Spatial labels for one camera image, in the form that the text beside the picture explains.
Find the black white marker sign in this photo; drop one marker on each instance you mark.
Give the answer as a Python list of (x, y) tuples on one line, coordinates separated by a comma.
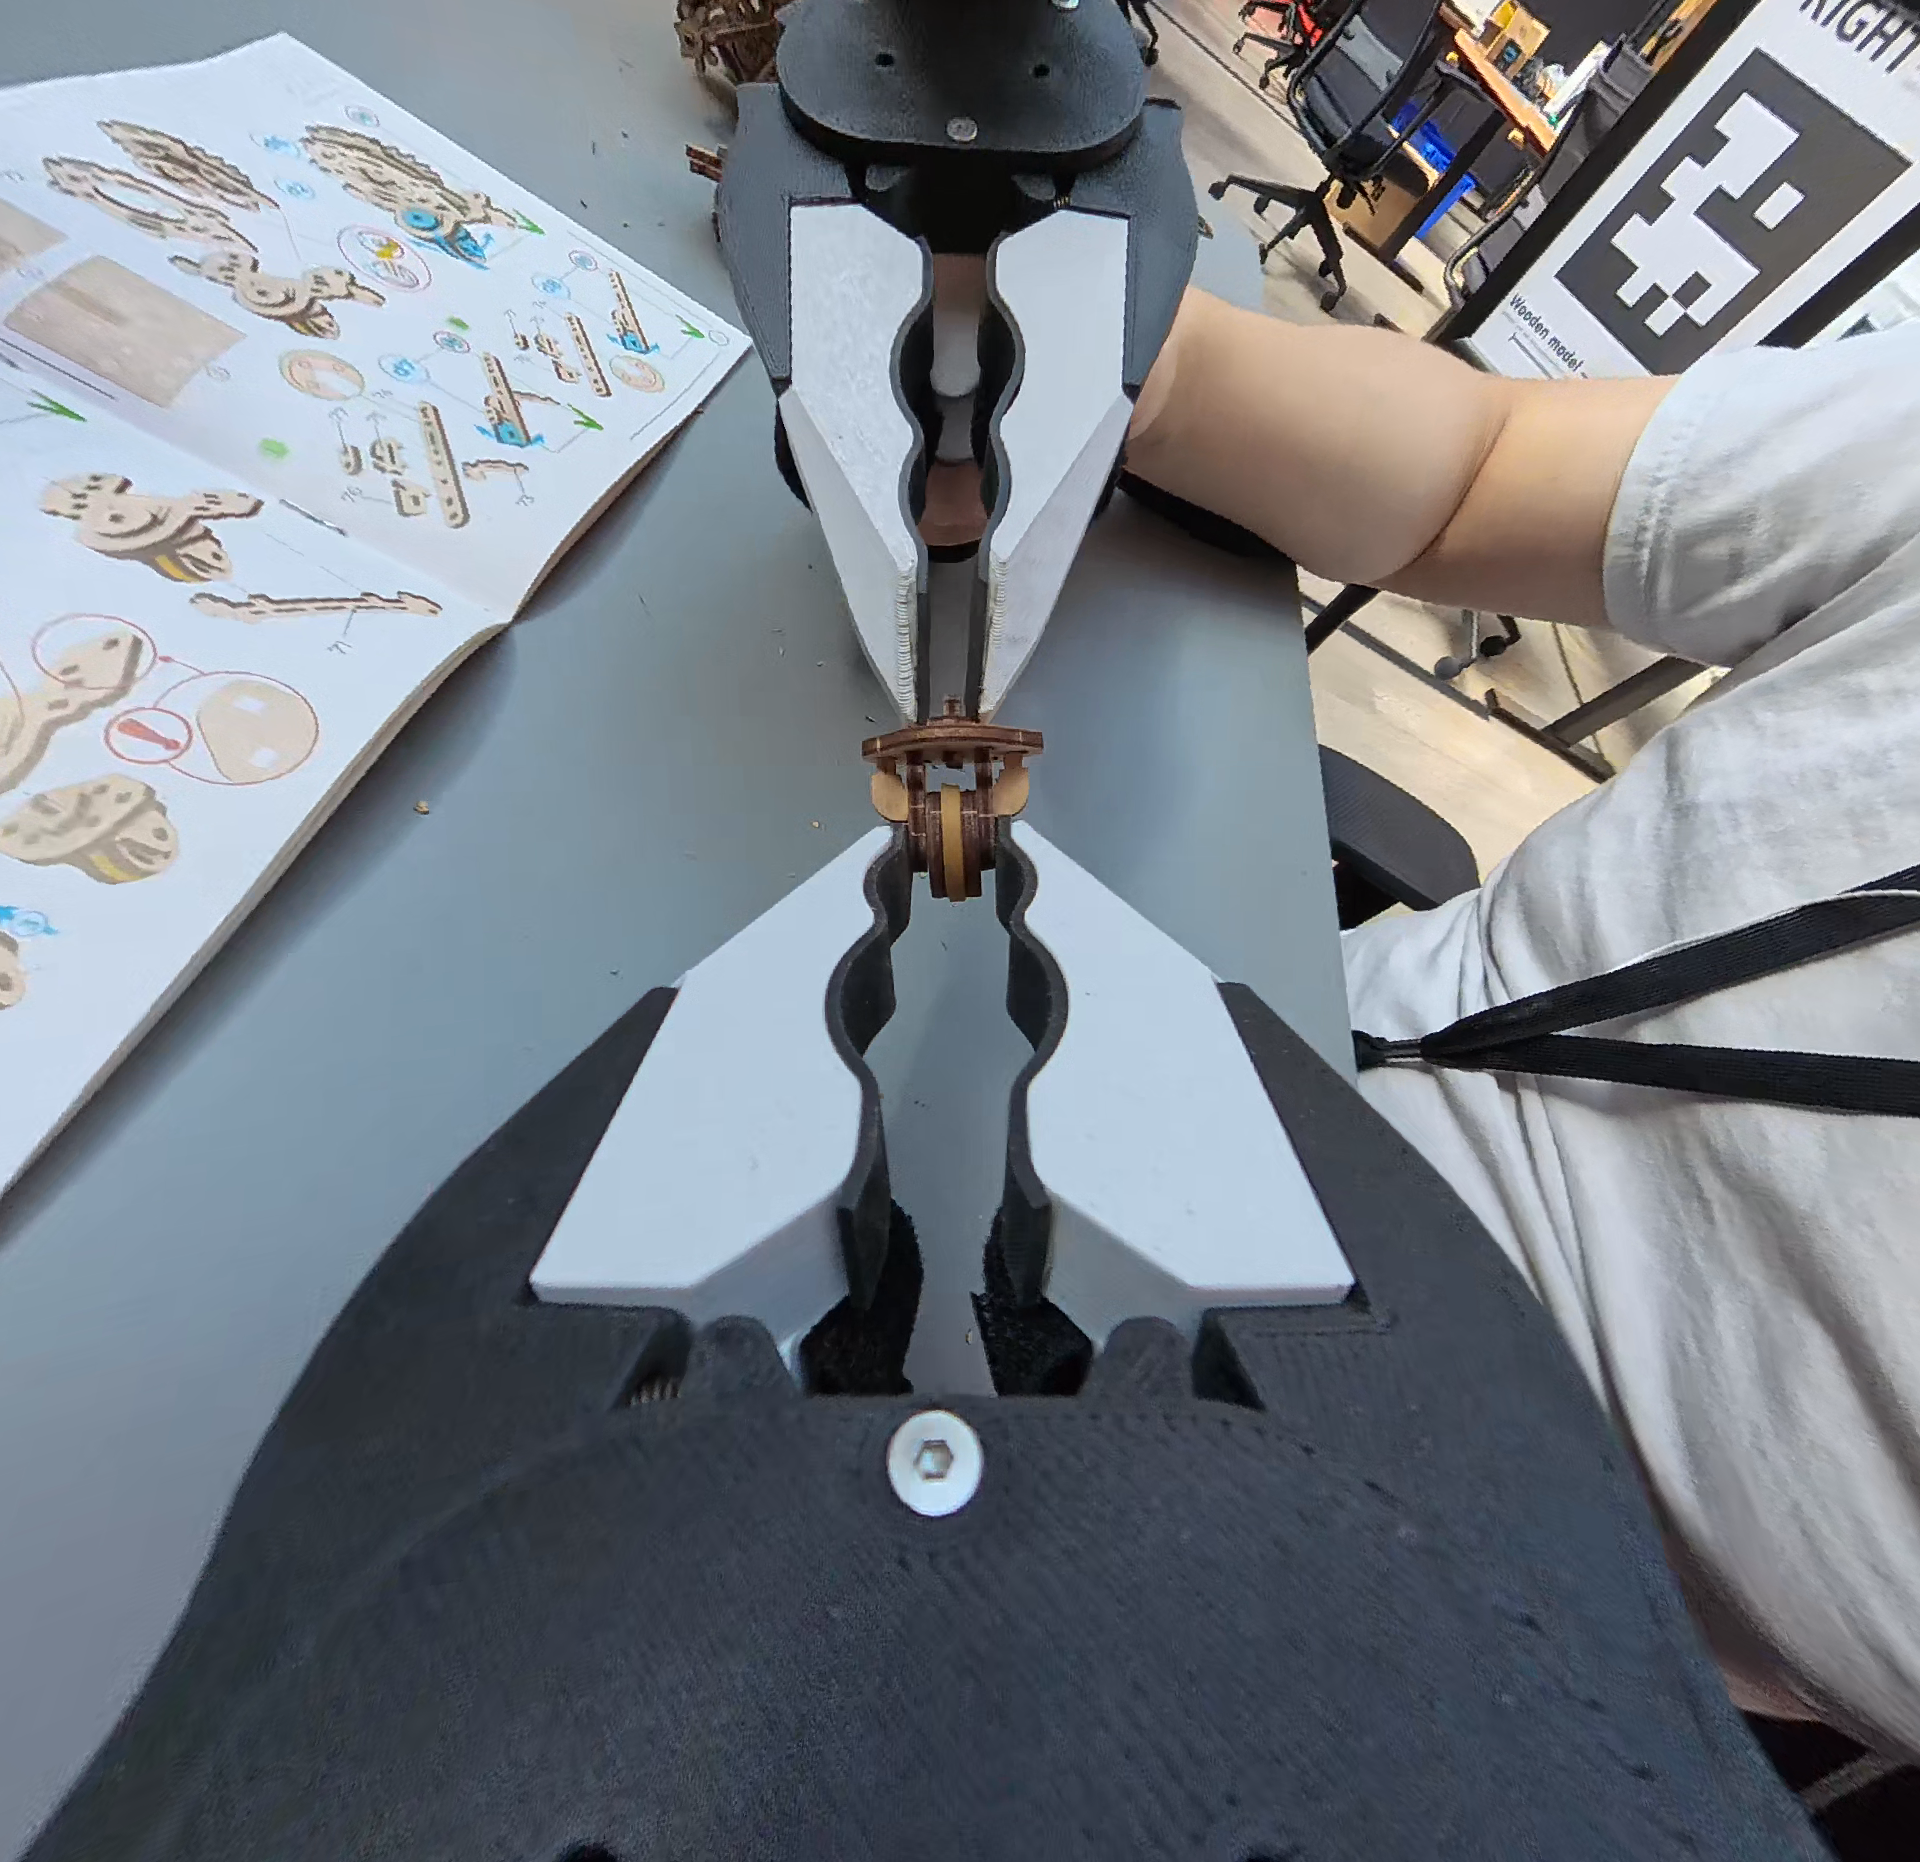
[(1726, 197)]

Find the person's right forearm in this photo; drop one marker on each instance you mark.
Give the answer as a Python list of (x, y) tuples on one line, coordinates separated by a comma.
[(1351, 437)]

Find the black mesh office chair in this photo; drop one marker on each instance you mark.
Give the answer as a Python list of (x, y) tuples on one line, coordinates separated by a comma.
[(1382, 48)]

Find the illustrated instruction booklet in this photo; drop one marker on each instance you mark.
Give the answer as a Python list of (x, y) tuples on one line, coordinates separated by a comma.
[(226, 543)]

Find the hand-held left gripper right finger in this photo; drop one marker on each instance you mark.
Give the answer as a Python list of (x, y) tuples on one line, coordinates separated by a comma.
[(1170, 1141)]

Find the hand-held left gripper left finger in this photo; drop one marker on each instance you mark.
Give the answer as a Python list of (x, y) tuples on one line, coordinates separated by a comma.
[(720, 1141)]

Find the pile of wooden model parts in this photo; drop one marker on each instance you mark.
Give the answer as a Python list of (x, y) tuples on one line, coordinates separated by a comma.
[(735, 10)]

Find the small wooden model assembly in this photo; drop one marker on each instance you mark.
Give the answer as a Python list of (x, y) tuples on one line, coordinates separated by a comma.
[(946, 843)]

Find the black sign stand legs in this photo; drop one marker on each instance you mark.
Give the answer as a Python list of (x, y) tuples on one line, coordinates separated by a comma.
[(1344, 618)]

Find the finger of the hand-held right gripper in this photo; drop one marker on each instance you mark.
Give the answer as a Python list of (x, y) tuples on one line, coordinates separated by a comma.
[(842, 392), (1074, 392)]

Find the blue storage bin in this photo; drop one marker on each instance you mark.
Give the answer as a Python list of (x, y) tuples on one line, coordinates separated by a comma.
[(1426, 166)]

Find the grey desk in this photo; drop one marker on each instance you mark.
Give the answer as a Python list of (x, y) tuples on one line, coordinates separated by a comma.
[(675, 782)]

